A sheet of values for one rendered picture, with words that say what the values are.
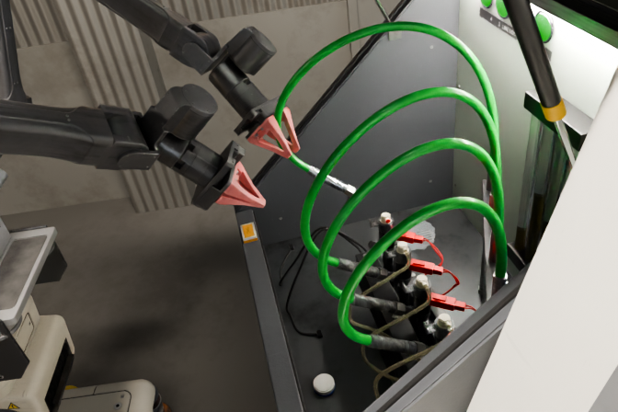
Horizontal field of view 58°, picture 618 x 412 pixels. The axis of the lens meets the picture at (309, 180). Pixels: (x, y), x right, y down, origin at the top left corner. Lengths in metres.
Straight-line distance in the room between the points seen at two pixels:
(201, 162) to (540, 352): 0.51
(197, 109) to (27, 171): 2.53
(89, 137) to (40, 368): 0.73
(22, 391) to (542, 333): 1.03
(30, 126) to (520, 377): 0.62
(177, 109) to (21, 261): 0.58
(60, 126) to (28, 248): 0.56
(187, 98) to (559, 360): 0.54
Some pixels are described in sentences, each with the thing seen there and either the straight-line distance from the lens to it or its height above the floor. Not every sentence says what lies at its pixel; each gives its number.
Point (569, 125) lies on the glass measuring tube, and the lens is 0.88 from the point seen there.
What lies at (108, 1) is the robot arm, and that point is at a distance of 1.07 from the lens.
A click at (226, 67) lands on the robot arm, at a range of 1.01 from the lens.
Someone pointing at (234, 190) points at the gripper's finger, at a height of 1.25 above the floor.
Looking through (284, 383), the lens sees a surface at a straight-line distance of 0.96.
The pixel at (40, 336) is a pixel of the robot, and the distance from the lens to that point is 1.42.
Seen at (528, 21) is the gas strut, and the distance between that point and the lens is 0.49.
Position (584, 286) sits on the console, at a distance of 0.57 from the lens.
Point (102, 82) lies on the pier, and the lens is 2.68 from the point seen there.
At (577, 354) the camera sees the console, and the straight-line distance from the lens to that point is 0.59.
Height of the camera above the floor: 1.73
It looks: 36 degrees down
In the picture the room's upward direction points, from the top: 9 degrees counter-clockwise
